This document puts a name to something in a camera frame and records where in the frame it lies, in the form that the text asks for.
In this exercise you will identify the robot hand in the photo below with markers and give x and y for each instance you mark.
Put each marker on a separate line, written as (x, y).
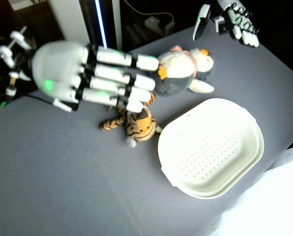
(243, 27)
(58, 66)

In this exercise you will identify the penguin plush toy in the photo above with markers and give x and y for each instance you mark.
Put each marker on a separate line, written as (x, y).
(181, 82)

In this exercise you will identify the tiger plush toy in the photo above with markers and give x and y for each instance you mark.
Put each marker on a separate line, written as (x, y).
(139, 126)

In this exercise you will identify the white plastic colander basket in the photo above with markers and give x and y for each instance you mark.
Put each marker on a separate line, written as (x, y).
(210, 150)

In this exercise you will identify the white column with blue light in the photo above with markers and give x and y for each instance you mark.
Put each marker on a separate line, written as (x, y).
(70, 19)

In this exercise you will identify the grey power adapter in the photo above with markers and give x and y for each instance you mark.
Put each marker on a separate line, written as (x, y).
(152, 23)

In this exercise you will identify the grey table cloth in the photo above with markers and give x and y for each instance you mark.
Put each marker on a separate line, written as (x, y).
(63, 172)

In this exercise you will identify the white robot body shell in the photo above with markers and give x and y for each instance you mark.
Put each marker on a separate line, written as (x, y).
(279, 201)

